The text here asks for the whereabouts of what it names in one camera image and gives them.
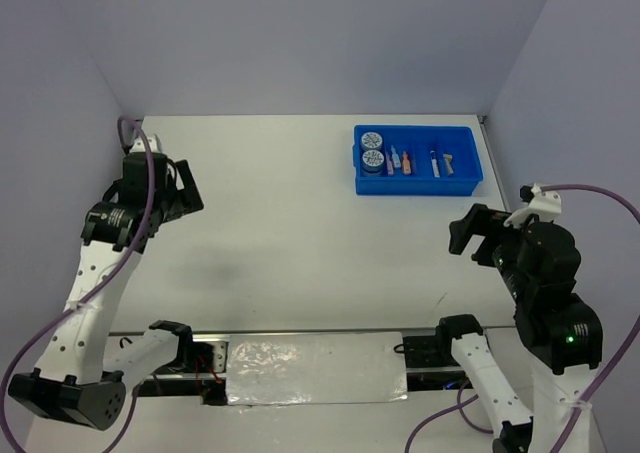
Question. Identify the grey white eraser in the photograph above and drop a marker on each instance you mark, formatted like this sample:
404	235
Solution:
448	160

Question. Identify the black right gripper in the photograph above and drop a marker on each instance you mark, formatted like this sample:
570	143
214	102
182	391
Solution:
480	218

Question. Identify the blue whiteboard marker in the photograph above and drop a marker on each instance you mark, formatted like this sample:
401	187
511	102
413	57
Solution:
435	163

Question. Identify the blue plastic sorting bin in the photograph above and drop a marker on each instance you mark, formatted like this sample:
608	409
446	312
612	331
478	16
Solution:
418	141

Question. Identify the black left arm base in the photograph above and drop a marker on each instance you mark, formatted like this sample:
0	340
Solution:
202	375

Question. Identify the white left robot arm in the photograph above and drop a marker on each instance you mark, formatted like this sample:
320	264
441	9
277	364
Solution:
74	381

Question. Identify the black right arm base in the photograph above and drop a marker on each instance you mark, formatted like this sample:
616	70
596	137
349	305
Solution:
422	353

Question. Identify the blue cleaning gel jar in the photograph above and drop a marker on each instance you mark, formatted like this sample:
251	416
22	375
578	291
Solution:
372	162

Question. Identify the silver foil sheet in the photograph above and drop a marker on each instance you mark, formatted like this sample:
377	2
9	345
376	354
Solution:
325	368

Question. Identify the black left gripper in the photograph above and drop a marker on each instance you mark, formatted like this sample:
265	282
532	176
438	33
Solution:
191	199

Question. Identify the aluminium table edge rail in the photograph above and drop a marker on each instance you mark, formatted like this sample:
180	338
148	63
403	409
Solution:
493	159

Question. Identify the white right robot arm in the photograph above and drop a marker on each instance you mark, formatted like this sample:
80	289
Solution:
564	343

